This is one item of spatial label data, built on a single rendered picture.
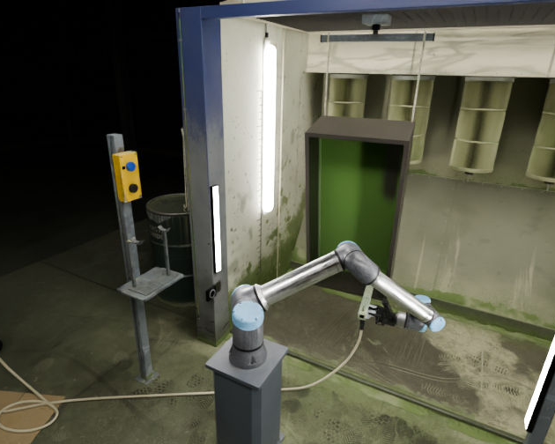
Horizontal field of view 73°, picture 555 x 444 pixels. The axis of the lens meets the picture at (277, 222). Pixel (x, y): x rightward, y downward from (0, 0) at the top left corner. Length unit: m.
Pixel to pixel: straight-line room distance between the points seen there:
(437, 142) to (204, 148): 2.21
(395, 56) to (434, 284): 1.93
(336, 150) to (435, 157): 1.36
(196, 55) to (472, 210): 2.64
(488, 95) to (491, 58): 0.26
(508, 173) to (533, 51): 1.03
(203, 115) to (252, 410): 1.63
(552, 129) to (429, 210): 1.11
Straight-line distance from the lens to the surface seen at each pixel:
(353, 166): 2.69
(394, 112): 3.43
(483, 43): 3.29
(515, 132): 3.75
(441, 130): 3.75
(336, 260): 1.93
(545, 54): 3.30
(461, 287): 3.61
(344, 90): 3.53
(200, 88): 2.36
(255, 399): 1.95
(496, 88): 3.33
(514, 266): 3.68
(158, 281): 2.34
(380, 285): 1.93
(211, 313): 2.87
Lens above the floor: 1.95
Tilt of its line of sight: 22 degrees down
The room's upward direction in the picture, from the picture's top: 1 degrees clockwise
